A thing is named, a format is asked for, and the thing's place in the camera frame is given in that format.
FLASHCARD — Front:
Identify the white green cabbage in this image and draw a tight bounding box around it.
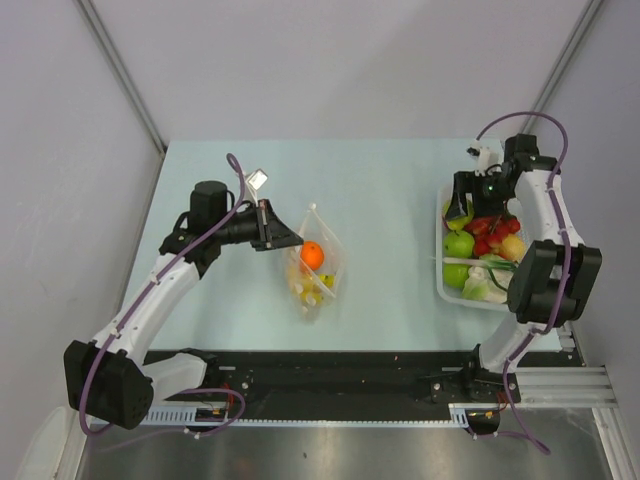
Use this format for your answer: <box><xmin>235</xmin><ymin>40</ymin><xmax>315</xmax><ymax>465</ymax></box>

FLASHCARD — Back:
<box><xmin>461</xmin><ymin>267</ymin><xmax>513</xmax><ymax>304</ymax></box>

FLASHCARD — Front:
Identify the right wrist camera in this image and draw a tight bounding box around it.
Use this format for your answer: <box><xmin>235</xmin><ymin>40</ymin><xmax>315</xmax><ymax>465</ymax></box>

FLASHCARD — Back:
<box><xmin>467</xmin><ymin>142</ymin><xmax>501</xmax><ymax>176</ymax></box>

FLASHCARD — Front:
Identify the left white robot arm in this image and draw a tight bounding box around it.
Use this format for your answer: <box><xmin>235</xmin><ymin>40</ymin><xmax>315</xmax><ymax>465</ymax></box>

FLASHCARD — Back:
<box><xmin>63</xmin><ymin>181</ymin><xmax>303</xmax><ymax>435</ymax></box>

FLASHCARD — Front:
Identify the red strawberry bunch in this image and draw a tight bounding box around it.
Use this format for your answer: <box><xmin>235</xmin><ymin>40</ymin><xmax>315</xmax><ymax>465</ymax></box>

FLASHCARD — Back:
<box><xmin>464</xmin><ymin>204</ymin><xmax>522</xmax><ymax>258</ymax></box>

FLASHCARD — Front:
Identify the clear zip top bag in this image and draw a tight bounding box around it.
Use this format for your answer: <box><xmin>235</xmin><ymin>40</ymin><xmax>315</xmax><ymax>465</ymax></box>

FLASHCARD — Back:
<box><xmin>283</xmin><ymin>203</ymin><xmax>346</xmax><ymax>322</ymax></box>

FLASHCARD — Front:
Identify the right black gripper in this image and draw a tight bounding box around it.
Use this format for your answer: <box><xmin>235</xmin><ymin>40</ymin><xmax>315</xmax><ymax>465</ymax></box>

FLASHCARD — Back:
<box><xmin>445</xmin><ymin>170</ymin><xmax>516</xmax><ymax>221</ymax></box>

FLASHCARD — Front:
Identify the yellow banana bunch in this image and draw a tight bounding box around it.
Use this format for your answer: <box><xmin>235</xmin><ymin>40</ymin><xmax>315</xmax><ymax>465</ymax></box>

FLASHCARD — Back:
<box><xmin>286</xmin><ymin>267</ymin><xmax>335</xmax><ymax>307</ymax></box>

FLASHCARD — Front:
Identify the orange fruit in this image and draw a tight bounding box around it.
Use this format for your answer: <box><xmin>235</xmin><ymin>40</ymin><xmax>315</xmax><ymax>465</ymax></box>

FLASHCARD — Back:
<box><xmin>299</xmin><ymin>241</ymin><xmax>325</xmax><ymax>271</ymax></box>

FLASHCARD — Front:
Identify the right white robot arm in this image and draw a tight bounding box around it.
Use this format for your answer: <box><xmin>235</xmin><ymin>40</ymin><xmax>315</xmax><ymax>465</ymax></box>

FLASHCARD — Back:
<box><xmin>431</xmin><ymin>134</ymin><xmax>602</xmax><ymax>403</ymax></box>

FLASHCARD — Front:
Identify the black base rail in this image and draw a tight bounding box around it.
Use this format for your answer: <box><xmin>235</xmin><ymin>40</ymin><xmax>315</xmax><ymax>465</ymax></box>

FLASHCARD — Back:
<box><xmin>169</xmin><ymin>351</ymin><xmax>504</xmax><ymax>423</ymax></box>

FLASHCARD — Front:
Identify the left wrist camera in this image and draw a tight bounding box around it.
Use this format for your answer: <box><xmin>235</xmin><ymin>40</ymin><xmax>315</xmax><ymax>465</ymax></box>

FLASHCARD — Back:
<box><xmin>242</xmin><ymin>168</ymin><xmax>268</xmax><ymax>205</ymax></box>

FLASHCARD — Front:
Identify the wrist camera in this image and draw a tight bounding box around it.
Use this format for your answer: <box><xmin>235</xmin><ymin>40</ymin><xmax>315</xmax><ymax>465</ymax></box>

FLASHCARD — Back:
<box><xmin>242</xmin><ymin>168</ymin><xmax>268</xmax><ymax>205</ymax></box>
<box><xmin>467</xmin><ymin>142</ymin><xmax>501</xmax><ymax>176</ymax></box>

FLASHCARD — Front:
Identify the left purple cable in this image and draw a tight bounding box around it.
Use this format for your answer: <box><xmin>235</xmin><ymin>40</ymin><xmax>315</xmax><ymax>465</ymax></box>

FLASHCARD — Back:
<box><xmin>78</xmin><ymin>152</ymin><xmax>261</xmax><ymax>437</ymax></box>

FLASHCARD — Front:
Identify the yellow pear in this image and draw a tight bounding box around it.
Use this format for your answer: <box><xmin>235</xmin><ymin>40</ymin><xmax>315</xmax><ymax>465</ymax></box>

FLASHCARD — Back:
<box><xmin>499</xmin><ymin>234</ymin><xmax>527</xmax><ymax>263</ymax></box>

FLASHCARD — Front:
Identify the green onion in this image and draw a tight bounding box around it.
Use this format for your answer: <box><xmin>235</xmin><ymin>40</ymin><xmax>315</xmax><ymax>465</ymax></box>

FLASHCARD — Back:
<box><xmin>433</xmin><ymin>256</ymin><xmax>518</xmax><ymax>272</ymax></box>

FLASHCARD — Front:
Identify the green apple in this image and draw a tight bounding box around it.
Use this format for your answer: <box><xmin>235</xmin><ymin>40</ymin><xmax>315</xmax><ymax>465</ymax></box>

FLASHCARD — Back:
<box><xmin>442</xmin><ymin>263</ymin><xmax>470</xmax><ymax>290</ymax></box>
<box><xmin>443</xmin><ymin>230</ymin><xmax>475</xmax><ymax>259</ymax></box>

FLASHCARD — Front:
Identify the green pear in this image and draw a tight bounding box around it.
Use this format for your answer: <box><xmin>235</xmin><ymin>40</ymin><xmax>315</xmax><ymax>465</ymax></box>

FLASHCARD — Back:
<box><xmin>442</xmin><ymin>200</ymin><xmax>475</xmax><ymax>231</ymax></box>

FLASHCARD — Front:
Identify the white plastic basket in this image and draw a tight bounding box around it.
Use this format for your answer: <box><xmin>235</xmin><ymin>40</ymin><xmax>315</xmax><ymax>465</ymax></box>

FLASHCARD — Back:
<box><xmin>435</xmin><ymin>183</ymin><xmax>532</xmax><ymax>312</ymax></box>

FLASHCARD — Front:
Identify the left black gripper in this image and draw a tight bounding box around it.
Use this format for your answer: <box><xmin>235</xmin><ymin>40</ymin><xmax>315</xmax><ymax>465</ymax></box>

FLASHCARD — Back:
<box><xmin>213</xmin><ymin>199</ymin><xmax>302</xmax><ymax>251</ymax></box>

